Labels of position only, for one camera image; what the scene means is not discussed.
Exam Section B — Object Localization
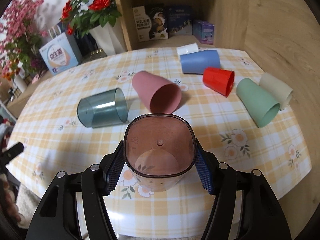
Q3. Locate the red rose bouquet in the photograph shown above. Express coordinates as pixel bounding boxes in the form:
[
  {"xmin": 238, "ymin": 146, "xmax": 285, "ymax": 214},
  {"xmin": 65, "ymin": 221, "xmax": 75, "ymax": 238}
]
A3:
[{"xmin": 60, "ymin": 0, "xmax": 122, "ymax": 37}]

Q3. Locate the brown translucent cup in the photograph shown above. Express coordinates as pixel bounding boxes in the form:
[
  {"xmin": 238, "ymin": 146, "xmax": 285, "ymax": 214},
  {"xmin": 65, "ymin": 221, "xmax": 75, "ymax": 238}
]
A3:
[{"xmin": 123, "ymin": 114, "xmax": 196, "ymax": 192}]

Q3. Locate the light blue probiotics box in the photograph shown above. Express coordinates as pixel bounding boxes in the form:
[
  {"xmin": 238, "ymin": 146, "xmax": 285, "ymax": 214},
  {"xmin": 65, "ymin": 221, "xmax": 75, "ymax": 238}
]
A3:
[{"xmin": 39, "ymin": 33, "xmax": 82, "ymax": 75}]

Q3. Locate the white faceted vase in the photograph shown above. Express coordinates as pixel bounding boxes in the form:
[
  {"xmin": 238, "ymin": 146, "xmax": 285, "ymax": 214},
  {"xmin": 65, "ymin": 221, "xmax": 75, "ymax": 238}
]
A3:
[{"xmin": 89, "ymin": 21, "xmax": 127, "ymax": 56}]

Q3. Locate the white slim vase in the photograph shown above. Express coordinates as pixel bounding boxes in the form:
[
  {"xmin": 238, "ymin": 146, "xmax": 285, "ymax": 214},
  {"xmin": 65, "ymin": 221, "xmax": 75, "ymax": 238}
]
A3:
[{"xmin": 14, "ymin": 75, "xmax": 28, "ymax": 93}]

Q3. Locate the beige plastic cup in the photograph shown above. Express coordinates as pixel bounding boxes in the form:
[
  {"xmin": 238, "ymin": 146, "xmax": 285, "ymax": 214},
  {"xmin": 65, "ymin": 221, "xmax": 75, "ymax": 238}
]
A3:
[{"xmin": 259, "ymin": 73, "xmax": 293, "ymax": 111}]

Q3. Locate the pink plastic cup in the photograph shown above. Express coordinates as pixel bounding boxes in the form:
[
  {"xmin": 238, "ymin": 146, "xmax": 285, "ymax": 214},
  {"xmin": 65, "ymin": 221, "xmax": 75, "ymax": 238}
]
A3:
[{"xmin": 132, "ymin": 71, "xmax": 182, "ymax": 114}]

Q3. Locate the left hand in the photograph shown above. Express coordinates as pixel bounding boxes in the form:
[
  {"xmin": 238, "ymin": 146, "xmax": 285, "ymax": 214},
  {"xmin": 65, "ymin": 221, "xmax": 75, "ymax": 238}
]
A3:
[{"xmin": 1, "ymin": 174, "xmax": 21, "ymax": 223}]

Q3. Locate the dark blue box under roses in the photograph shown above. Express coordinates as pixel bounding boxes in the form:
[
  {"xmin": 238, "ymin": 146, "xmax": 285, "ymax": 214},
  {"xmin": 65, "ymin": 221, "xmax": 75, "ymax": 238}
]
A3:
[{"xmin": 74, "ymin": 33, "xmax": 98, "ymax": 57}]

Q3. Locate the white small cup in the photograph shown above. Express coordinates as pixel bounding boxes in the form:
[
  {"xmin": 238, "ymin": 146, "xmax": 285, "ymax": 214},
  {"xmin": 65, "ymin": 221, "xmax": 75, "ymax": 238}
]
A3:
[{"xmin": 176, "ymin": 43, "xmax": 199, "ymax": 56}]

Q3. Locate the green plastic cup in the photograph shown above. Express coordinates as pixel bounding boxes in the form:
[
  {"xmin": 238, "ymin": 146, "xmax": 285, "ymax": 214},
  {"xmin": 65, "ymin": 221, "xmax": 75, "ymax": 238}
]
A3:
[{"xmin": 236, "ymin": 78, "xmax": 280, "ymax": 128}]

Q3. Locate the teal translucent cup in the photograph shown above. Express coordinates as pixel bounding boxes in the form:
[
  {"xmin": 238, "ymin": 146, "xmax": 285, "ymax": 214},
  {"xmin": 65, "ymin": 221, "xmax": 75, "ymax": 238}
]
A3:
[{"xmin": 76, "ymin": 88, "xmax": 128, "ymax": 128}]

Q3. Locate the purple box on shelf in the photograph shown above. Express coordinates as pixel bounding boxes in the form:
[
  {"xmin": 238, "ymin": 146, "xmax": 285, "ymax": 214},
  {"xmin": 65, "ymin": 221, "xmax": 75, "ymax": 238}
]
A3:
[{"xmin": 193, "ymin": 20, "xmax": 214, "ymax": 45}]

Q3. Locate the wooden shelf unit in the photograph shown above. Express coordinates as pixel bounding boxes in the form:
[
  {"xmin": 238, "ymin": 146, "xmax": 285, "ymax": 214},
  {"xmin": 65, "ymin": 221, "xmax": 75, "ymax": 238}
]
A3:
[{"xmin": 116, "ymin": 0, "xmax": 249, "ymax": 50}]

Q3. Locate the blue plastic cup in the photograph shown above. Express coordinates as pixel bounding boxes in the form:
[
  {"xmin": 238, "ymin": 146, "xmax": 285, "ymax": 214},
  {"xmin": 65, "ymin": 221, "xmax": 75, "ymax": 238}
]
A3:
[{"xmin": 180, "ymin": 50, "xmax": 221, "ymax": 75}]

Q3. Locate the white and black snack box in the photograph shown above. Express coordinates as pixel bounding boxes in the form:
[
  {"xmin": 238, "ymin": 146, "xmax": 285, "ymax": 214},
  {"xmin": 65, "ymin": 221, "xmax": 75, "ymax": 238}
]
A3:
[{"xmin": 132, "ymin": 4, "xmax": 168, "ymax": 42}]

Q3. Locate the dark blue snack box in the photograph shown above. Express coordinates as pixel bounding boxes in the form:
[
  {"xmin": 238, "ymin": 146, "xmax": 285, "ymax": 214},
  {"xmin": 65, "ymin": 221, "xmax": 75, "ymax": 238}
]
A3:
[{"xmin": 167, "ymin": 5, "xmax": 193, "ymax": 36}]

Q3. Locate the pink blossom branch arrangement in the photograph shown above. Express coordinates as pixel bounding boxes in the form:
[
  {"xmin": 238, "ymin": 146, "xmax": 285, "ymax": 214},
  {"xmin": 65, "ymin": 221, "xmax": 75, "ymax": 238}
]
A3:
[{"xmin": 1, "ymin": 0, "xmax": 47, "ymax": 81}]

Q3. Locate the red small cup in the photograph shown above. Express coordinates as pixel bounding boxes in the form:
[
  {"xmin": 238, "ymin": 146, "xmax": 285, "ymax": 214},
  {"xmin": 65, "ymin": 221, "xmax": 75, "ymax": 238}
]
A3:
[{"xmin": 202, "ymin": 67, "xmax": 235, "ymax": 98}]

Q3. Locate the yellow plaid floral tablecloth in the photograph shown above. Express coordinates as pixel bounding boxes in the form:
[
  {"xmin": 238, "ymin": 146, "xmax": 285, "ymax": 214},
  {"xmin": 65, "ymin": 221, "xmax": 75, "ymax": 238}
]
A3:
[{"xmin": 8, "ymin": 48, "xmax": 311, "ymax": 239}]

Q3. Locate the silver and blue gift box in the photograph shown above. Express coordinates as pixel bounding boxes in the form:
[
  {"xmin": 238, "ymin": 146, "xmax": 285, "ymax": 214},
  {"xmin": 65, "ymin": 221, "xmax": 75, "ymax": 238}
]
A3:
[{"xmin": 48, "ymin": 22, "xmax": 66, "ymax": 39}]

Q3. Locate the gold embossed tray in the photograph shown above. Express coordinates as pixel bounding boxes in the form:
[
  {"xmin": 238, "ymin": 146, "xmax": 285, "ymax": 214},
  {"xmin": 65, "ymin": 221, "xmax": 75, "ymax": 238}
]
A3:
[{"xmin": 81, "ymin": 49, "xmax": 107, "ymax": 63}]

